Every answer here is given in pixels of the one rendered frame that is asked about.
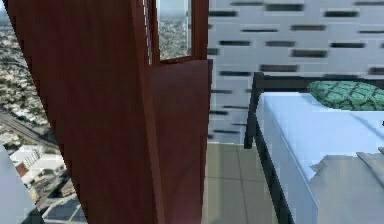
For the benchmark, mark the green patterned pillow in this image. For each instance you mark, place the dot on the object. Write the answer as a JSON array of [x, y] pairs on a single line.
[[350, 96]]

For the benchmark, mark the red-brown wooden window frame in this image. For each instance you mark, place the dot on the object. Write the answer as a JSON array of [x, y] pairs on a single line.
[[110, 113]]

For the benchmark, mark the grey blanket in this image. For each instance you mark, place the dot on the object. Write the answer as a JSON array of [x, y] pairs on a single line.
[[346, 190]]

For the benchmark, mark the black-framed bed with pale-blue mattress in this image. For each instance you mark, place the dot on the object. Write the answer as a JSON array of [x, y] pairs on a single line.
[[300, 133]]

